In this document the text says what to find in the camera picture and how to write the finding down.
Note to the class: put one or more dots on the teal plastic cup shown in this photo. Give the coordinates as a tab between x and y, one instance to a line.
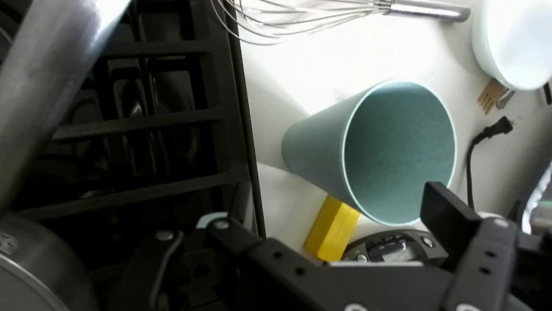
397	156

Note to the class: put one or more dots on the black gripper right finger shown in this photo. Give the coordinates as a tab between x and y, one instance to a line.
476	247

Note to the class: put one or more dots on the yellow block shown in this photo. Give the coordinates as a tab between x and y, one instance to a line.
329	230

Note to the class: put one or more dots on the small brown wooden item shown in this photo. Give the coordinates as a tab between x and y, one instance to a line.
491	95

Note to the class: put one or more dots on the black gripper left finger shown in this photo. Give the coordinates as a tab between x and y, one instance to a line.
259	270

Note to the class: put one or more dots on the white plate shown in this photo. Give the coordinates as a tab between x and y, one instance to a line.
517	40

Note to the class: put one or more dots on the black gas stove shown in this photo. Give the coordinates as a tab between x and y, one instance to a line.
172	126

